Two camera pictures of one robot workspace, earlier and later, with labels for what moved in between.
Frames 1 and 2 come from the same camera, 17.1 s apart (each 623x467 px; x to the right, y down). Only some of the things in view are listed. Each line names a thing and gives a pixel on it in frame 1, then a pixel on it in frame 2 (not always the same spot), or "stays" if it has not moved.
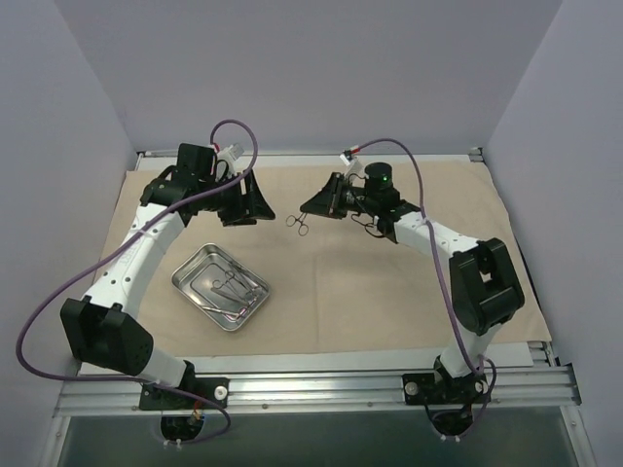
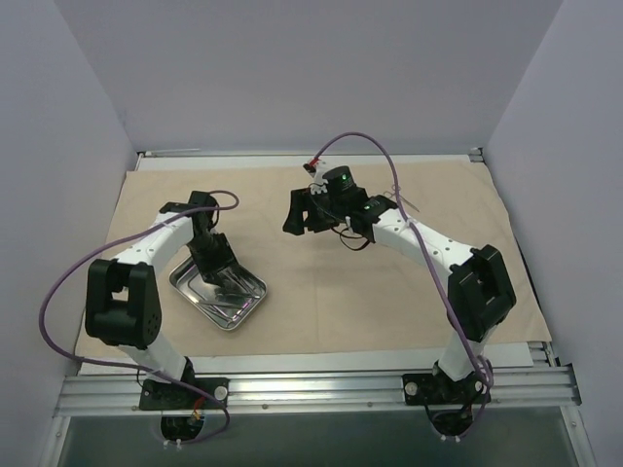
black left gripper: (244, 199) → (217, 261)
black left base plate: (214, 389) stays
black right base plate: (425, 388) stays
